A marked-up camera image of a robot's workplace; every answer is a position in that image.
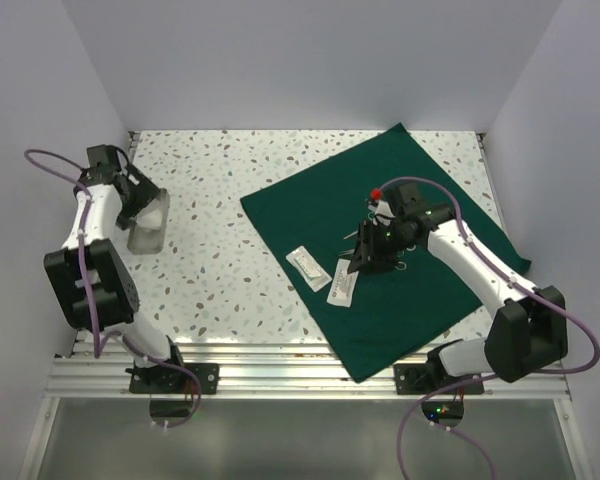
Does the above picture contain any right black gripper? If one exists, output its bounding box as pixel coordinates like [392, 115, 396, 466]
[347, 219, 417, 277]

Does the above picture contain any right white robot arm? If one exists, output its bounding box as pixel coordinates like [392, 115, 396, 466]
[348, 177, 568, 393]

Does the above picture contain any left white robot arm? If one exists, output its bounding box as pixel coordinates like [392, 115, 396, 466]
[43, 145, 188, 393]

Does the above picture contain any green surgical drape cloth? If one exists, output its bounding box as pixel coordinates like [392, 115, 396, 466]
[241, 125, 531, 383]

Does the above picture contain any silver forceps upper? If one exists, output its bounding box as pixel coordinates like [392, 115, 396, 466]
[343, 229, 359, 240]

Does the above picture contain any metal instrument tray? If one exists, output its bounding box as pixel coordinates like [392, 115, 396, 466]
[127, 189, 170, 255]

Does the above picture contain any white suture packet printed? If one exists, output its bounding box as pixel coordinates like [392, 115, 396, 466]
[326, 258, 359, 308]

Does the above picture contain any suture packet green thread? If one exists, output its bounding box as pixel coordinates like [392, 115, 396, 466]
[286, 246, 332, 292]

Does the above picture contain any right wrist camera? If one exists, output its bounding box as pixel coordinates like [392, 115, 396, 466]
[367, 188, 395, 226]

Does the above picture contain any aluminium rail frame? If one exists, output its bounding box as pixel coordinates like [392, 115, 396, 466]
[22, 130, 581, 479]

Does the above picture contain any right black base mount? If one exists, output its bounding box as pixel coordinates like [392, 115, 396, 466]
[393, 363, 485, 428]

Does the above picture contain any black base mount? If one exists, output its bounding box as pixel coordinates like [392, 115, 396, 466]
[393, 363, 485, 428]
[125, 363, 220, 424]

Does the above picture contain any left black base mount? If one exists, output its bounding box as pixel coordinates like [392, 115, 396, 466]
[125, 363, 220, 424]

